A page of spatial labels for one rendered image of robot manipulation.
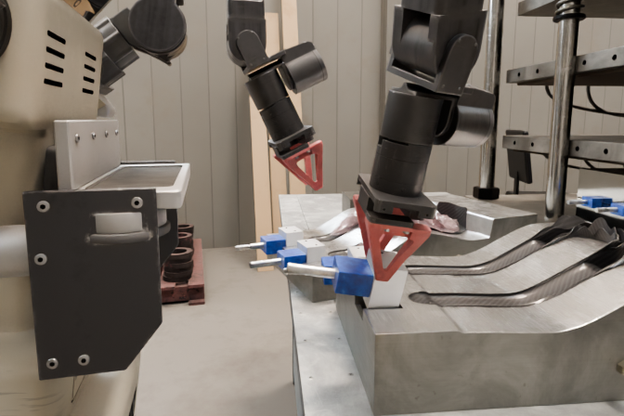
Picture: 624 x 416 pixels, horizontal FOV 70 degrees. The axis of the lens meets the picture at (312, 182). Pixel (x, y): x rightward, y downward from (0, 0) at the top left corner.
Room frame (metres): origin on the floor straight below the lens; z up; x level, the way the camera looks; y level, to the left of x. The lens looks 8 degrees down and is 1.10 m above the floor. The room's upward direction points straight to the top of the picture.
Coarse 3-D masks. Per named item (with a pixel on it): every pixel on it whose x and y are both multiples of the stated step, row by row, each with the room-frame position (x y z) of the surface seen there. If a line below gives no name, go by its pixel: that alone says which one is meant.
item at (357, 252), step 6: (354, 246) 0.63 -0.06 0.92; (360, 246) 0.63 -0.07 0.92; (348, 252) 0.63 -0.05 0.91; (354, 252) 0.61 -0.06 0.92; (360, 252) 0.61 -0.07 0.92; (324, 258) 0.62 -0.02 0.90; (330, 258) 0.62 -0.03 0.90; (324, 264) 0.59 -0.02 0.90; (330, 264) 0.59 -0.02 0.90; (324, 282) 0.59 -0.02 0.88; (330, 282) 0.59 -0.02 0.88
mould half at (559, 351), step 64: (448, 256) 0.69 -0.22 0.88; (576, 256) 0.56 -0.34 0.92; (384, 320) 0.45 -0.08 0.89; (448, 320) 0.45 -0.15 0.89; (512, 320) 0.46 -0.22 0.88; (576, 320) 0.45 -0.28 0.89; (384, 384) 0.42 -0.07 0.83; (448, 384) 0.43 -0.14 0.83; (512, 384) 0.43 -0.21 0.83; (576, 384) 0.44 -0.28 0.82
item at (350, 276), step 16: (336, 256) 0.51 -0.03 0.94; (368, 256) 0.51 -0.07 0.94; (384, 256) 0.50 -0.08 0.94; (288, 272) 0.49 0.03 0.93; (304, 272) 0.49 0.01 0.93; (320, 272) 0.49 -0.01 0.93; (336, 272) 0.48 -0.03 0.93; (352, 272) 0.48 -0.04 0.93; (368, 272) 0.48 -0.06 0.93; (400, 272) 0.47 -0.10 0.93; (336, 288) 0.48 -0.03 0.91; (352, 288) 0.48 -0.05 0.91; (368, 288) 0.48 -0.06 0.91; (384, 288) 0.48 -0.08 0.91; (400, 288) 0.48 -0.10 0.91; (368, 304) 0.48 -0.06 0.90; (384, 304) 0.48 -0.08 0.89
